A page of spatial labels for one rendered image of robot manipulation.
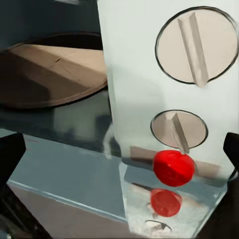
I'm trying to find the microwave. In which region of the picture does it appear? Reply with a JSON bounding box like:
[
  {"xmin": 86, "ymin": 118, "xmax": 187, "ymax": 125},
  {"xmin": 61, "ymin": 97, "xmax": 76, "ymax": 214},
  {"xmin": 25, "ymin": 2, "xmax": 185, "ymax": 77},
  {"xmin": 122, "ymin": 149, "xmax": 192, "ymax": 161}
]
[{"xmin": 0, "ymin": 0, "xmax": 239, "ymax": 239}]

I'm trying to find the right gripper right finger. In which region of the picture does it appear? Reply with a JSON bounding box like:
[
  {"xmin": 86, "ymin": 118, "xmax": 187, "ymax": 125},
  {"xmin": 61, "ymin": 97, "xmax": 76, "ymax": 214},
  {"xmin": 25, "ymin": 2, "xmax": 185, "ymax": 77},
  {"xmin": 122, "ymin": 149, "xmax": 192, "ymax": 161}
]
[{"xmin": 223, "ymin": 132, "xmax": 239, "ymax": 172}]

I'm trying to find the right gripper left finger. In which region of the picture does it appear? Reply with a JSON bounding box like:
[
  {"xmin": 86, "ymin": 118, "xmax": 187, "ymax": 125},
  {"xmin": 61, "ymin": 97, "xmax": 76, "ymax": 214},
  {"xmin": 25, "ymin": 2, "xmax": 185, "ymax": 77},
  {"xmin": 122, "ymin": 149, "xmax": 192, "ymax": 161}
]
[{"xmin": 0, "ymin": 132, "xmax": 26, "ymax": 191}]

